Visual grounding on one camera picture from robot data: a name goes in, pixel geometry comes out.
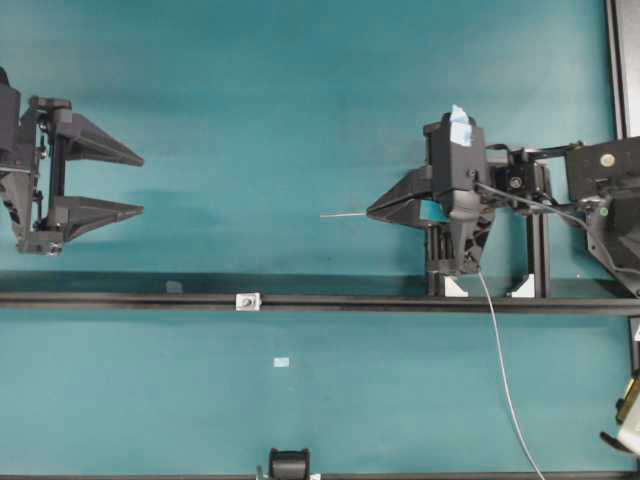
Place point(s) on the yellow black device right edge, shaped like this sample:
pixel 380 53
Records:
pixel 627 418

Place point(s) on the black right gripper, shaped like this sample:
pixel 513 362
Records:
pixel 453 247

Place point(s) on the long black aluminium rail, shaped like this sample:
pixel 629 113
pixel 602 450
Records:
pixel 320 303

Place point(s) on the black frame rail right edge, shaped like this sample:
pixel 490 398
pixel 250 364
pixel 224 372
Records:
pixel 622 18

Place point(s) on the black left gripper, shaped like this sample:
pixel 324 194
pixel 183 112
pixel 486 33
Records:
pixel 26 137

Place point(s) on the white corner bracket right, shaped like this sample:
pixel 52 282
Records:
pixel 525 289

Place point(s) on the silver corner bracket with hole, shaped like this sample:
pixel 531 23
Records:
pixel 248 302

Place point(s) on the small pale tape patch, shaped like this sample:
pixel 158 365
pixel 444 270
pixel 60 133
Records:
pixel 281 362

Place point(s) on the short black upright rail post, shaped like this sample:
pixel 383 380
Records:
pixel 539 254

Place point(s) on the white corner bracket left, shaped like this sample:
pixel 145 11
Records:
pixel 452 289

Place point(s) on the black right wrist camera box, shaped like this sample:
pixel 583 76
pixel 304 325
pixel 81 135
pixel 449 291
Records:
pixel 455 167

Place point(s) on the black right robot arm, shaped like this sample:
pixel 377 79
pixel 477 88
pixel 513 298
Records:
pixel 591 187

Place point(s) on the blue tape on camera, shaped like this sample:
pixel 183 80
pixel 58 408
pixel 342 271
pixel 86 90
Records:
pixel 460 127

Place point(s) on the white corner bracket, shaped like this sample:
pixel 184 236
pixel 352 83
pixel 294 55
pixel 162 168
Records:
pixel 452 289
pixel 525 289

